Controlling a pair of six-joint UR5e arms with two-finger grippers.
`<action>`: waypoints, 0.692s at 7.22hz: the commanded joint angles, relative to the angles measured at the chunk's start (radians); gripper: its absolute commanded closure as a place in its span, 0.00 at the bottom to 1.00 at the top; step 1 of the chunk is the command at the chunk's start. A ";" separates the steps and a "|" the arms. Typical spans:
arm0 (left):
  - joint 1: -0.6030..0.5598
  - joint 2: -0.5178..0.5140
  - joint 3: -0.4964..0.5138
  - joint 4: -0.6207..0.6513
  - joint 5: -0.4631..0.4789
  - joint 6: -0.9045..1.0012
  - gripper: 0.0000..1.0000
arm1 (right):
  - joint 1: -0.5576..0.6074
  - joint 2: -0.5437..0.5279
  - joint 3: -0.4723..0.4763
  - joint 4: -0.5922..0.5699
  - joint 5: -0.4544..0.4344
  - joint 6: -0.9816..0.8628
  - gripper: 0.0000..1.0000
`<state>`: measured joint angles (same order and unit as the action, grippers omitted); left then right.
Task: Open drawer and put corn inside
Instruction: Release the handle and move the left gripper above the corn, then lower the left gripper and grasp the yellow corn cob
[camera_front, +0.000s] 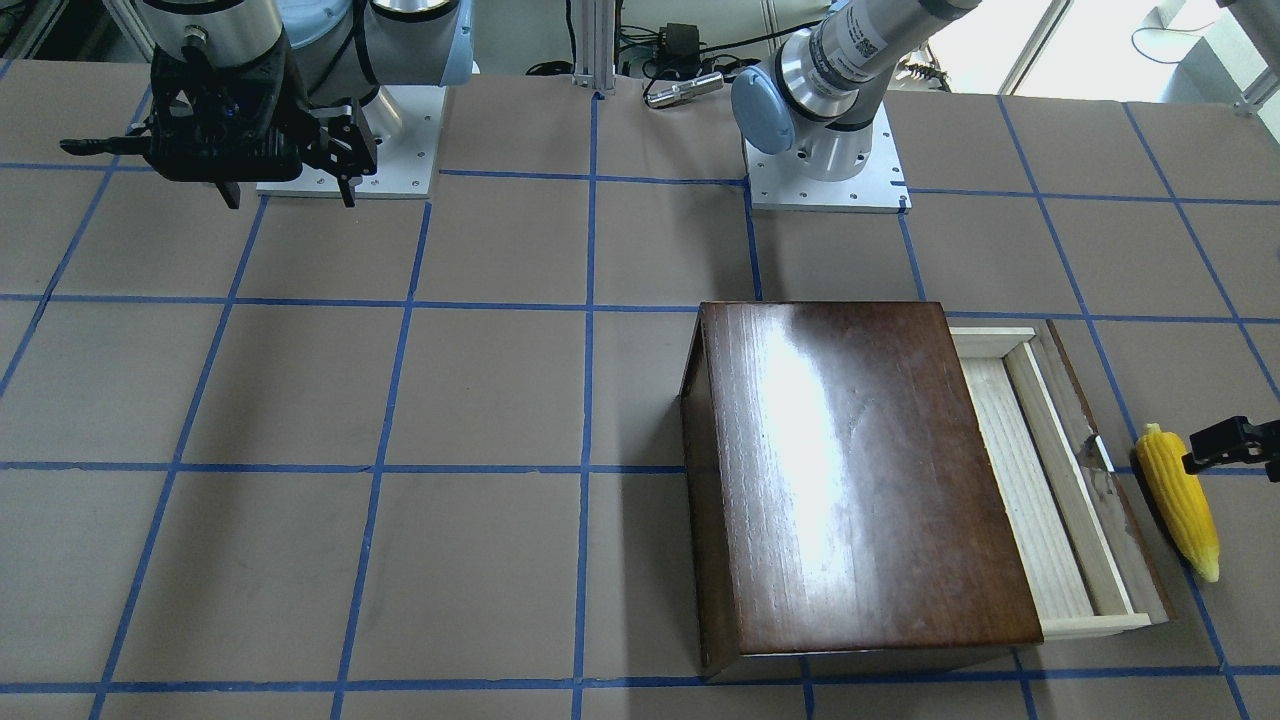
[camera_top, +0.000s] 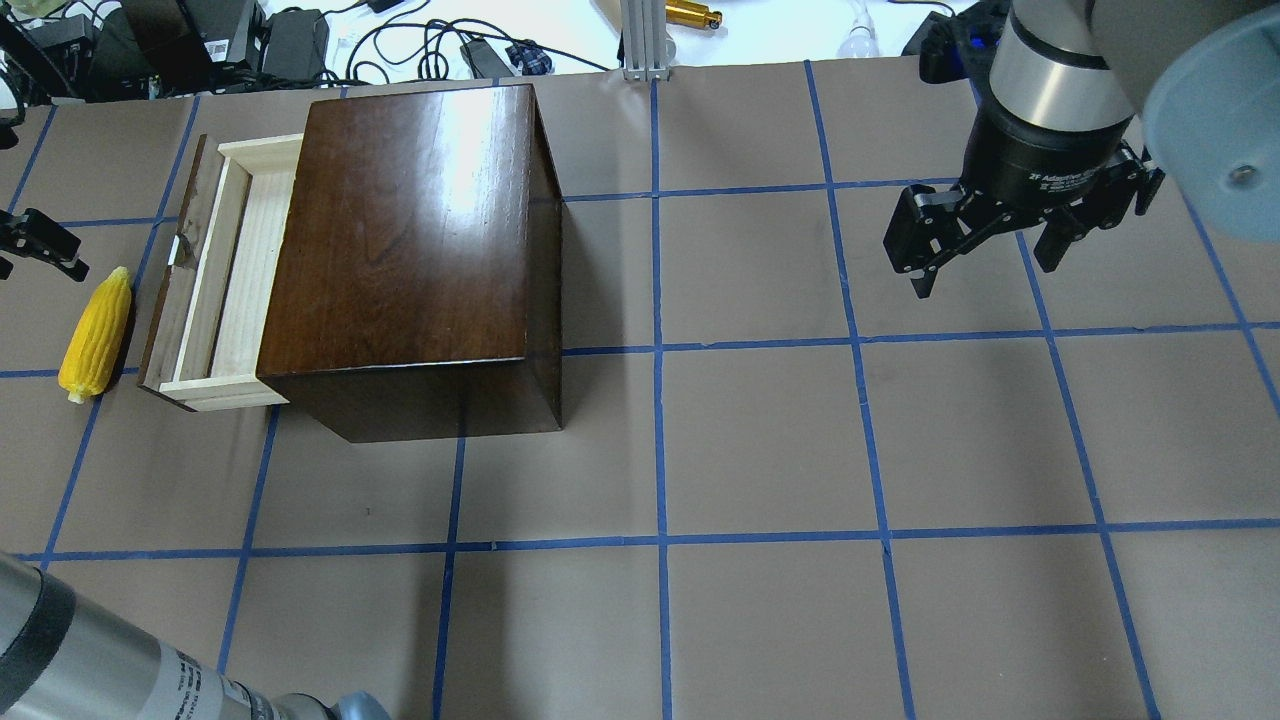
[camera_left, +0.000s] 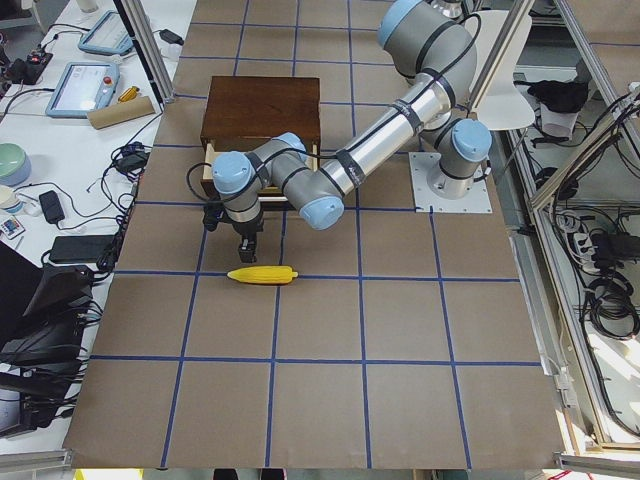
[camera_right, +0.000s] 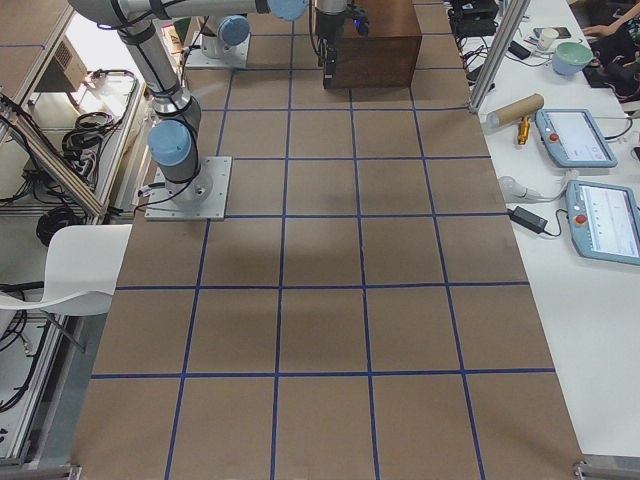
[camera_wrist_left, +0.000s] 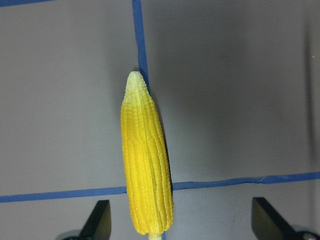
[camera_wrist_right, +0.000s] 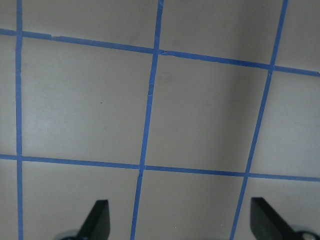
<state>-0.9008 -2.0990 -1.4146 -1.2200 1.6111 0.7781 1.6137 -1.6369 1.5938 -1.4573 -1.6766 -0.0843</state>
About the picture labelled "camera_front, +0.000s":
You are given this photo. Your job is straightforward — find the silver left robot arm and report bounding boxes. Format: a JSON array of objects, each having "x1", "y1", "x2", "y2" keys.
[{"x1": 731, "y1": 1, "x2": 977, "y2": 211}]

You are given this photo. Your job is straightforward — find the dark brown wooden drawer box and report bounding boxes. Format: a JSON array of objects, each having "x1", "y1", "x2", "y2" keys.
[{"x1": 678, "y1": 301, "x2": 1044, "y2": 682}]

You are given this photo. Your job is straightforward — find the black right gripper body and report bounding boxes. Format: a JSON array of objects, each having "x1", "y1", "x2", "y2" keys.
[{"x1": 145, "y1": 45, "x2": 321, "y2": 183}]

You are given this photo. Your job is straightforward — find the yellow toy corn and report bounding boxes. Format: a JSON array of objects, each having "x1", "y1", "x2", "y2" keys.
[{"x1": 1134, "y1": 423, "x2": 1221, "y2": 583}]

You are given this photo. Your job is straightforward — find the aluminium frame post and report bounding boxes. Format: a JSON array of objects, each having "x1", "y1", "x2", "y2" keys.
[{"x1": 568, "y1": 0, "x2": 618, "y2": 99}]

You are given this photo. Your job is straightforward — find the light wood drawer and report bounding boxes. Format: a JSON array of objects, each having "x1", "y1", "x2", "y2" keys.
[{"x1": 950, "y1": 322, "x2": 1175, "y2": 641}]

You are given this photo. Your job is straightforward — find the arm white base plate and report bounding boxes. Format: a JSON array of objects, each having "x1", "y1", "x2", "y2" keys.
[
  {"x1": 742, "y1": 105, "x2": 913, "y2": 214},
  {"x1": 256, "y1": 85, "x2": 445, "y2": 201}
]

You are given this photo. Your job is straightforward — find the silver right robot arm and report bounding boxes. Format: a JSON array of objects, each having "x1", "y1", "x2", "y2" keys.
[{"x1": 60, "y1": 1, "x2": 476, "y2": 209}]

